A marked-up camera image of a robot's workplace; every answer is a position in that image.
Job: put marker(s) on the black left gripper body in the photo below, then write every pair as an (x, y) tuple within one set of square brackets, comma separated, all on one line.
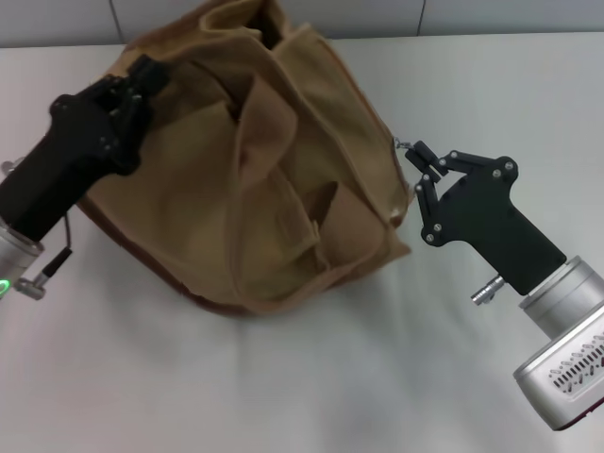
[(56, 165)]

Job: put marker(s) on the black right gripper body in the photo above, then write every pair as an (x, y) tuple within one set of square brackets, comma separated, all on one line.
[(491, 217)]

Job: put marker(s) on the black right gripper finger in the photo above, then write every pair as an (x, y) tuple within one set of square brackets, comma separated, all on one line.
[(472, 164), (428, 207)]

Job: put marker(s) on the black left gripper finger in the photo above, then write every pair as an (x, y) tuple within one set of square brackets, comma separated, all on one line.
[(144, 71), (158, 80)]

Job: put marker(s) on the metal zipper pull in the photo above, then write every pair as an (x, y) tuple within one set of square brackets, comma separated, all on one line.
[(401, 141)]

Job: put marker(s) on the khaki canvas food bag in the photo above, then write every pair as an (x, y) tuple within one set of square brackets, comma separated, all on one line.
[(189, 212)]

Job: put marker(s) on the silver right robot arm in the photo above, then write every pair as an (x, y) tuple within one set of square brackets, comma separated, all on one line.
[(566, 297)]

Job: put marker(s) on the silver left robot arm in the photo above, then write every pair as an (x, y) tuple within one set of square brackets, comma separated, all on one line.
[(14, 255)]

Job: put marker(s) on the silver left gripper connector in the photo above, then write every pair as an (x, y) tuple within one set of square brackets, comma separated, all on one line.
[(7, 166)]

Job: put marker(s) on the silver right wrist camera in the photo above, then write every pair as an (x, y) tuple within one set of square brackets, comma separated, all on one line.
[(557, 382)]

